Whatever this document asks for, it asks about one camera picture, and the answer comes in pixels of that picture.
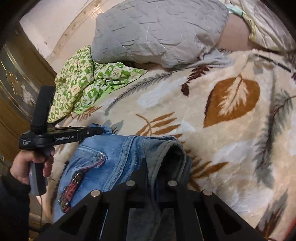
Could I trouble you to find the blue denim jeans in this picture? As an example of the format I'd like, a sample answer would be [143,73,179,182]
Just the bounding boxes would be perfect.
[52,123,193,241]

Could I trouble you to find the dark sleeve left forearm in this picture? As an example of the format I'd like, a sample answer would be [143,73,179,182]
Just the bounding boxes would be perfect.
[0,171,31,240]

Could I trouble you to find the person's left hand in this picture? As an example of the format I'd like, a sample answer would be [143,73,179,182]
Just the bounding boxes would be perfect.
[10,148,55,185]

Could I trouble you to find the green white patterned cloth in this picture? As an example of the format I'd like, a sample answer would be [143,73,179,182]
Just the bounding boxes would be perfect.
[48,45,147,123]

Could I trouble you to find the wooden door with glass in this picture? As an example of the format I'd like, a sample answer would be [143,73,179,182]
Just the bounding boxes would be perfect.
[1,24,56,165]

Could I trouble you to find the leaf pattern beige blanket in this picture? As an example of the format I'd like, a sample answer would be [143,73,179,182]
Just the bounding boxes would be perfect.
[41,48,296,241]

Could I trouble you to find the grey quilted pillow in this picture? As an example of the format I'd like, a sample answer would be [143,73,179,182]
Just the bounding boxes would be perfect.
[91,1,233,69]

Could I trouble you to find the black pen on bed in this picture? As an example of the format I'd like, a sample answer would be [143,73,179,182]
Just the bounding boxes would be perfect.
[255,54,292,73]

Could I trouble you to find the cream crumpled cloth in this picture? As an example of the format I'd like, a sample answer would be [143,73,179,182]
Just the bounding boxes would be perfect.
[222,1,295,52]

